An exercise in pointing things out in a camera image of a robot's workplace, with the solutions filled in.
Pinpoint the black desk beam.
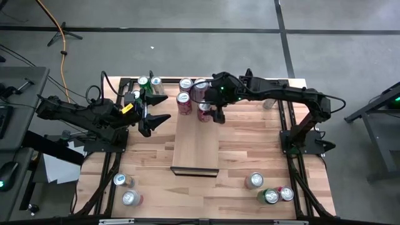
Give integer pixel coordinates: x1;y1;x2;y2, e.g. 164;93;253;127
21;130;86;166

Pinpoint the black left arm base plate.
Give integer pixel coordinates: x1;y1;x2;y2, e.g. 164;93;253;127
84;129;129;154

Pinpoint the white and red soda can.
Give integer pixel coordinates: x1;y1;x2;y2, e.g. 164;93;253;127
245;172;265;190

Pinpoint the orange extension cable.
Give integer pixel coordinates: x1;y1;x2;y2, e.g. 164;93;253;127
34;0;81;118

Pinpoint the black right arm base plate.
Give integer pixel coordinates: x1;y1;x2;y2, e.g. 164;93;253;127
279;128;337;156

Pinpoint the silver metal bracket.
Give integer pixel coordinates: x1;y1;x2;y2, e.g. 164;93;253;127
98;218;135;225
273;219;309;225

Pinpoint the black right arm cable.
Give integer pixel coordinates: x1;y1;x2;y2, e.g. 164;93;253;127
189;76;347;114

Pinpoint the black desk frame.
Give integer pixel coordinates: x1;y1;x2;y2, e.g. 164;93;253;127
343;80;400;182

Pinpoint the wooden shelf with black frame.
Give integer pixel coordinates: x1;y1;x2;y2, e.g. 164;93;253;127
170;84;221;178

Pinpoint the white paper sheet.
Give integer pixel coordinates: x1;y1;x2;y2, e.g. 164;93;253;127
42;140;86;185

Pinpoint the tall can with blue tab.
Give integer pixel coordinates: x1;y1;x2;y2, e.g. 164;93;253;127
262;98;278;110
150;76;166;96
112;173;136;189

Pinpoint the black computer mouse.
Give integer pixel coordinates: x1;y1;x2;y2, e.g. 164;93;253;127
0;161;19;192

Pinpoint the black caster wheel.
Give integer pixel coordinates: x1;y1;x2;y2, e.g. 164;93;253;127
26;202;40;216

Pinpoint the thin black cable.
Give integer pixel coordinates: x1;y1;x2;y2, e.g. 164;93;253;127
0;43;98;106

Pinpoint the black device with green light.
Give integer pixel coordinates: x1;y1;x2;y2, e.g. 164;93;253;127
387;93;400;110

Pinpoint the black tripod base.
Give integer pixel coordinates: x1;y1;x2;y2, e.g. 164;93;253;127
46;21;84;48

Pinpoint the black aluminium table frame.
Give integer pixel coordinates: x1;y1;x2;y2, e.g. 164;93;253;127
72;76;337;225

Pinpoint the black and silver hand tool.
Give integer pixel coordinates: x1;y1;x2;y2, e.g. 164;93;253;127
0;77;35;98

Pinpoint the grey desk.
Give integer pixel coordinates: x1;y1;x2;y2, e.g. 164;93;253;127
0;66;51;151
0;147;36;221

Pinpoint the black keyboard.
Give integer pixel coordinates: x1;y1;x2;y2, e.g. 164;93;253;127
0;105;14;140

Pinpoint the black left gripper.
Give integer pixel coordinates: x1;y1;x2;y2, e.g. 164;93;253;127
120;89;172;138

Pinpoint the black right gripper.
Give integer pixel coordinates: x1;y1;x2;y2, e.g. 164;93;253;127
204;71;243;124

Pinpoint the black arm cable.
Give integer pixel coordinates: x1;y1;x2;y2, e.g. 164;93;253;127
189;76;347;114
85;70;126;106

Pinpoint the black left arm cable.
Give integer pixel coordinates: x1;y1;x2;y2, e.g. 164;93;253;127
85;70;126;106

